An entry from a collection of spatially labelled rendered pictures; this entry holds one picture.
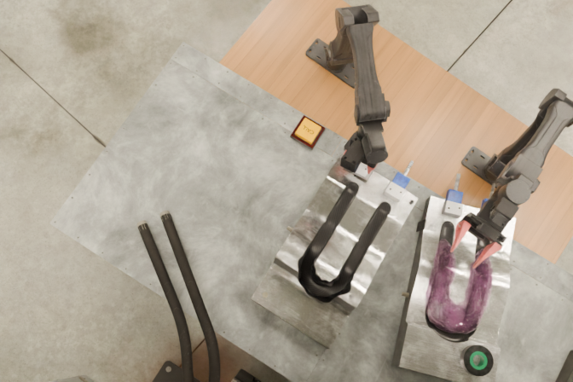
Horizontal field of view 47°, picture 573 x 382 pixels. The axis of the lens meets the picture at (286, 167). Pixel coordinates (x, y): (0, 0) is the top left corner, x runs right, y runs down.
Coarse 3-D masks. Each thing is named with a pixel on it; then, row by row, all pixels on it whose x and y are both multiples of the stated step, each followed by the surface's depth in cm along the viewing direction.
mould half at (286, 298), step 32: (320, 192) 190; (320, 224) 187; (352, 224) 188; (384, 224) 188; (288, 256) 180; (320, 256) 181; (384, 256) 186; (288, 288) 185; (352, 288) 178; (288, 320) 183; (320, 320) 183
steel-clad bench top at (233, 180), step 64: (192, 64) 208; (128, 128) 202; (192, 128) 202; (256, 128) 203; (128, 192) 196; (192, 192) 197; (256, 192) 198; (128, 256) 192; (192, 256) 192; (256, 256) 193; (512, 256) 196; (256, 320) 188; (384, 320) 189; (512, 320) 191
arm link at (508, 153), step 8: (568, 104) 168; (544, 112) 171; (536, 120) 174; (528, 128) 179; (536, 128) 175; (520, 136) 182; (528, 136) 178; (512, 144) 184; (520, 144) 180; (504, 152) 186; (512, 152) 183; (496, 160) 187; (504, 160) 185; (488, 168) 192; (496, 168) 188; (496, 176) 190
